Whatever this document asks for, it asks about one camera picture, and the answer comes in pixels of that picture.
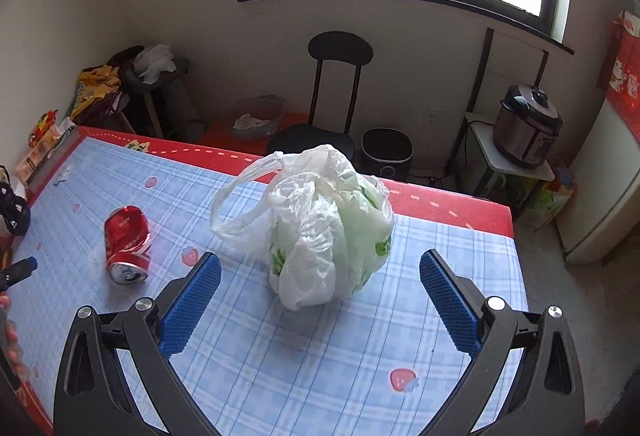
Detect crushed red can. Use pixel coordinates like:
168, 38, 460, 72
103, 205, 153, 285

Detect red floor mat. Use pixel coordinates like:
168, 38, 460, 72
202, 113, 311, 154

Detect red orange snack packet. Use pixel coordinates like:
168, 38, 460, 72
30, 110, 60, 144

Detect black round-back chair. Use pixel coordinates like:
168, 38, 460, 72
266, 32, 375, 167

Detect white refrigerator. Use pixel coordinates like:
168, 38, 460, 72
555, 90, 640, 267

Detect blue plaid tablecloth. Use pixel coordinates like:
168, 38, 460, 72
0, 126, 531, 436

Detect black rice cooker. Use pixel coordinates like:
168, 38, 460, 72
361, 128, 416, 181

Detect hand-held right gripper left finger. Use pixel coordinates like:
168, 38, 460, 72
52, 251, 223, 436

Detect white crumpled cloth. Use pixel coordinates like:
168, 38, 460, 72
134, 44, 176, 81

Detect small white table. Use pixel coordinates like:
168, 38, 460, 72
465, 113, 556, 197

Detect silver pressure cooker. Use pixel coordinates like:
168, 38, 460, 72
492, 84, 563, 168

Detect white plastic bag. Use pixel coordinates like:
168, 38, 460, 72
210, 145, 396, 313

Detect yellow snack bags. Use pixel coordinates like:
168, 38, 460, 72
75, 64, 121, 119

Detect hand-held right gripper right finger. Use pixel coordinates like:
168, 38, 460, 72
417, 248, 587, 436

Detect pale snack packet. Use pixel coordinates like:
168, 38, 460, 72
15, 118, 76, 181

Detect green printed bag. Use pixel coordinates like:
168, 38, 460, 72
520, 171, 577, 231

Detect grey stool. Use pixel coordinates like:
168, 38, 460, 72
117, 58, 193, 141

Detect clear plastic basin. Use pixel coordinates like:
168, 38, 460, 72
231, 96, 288, 139

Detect person's left hand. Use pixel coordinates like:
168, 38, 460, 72
0, 293, 25, 379

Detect black folding rack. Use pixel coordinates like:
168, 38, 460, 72
447, 28, 548, 187

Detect red paper bag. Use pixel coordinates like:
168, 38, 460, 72
597, 10, 640, 141

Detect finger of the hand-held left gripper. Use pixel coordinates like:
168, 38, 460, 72
0, 257, 39, 291

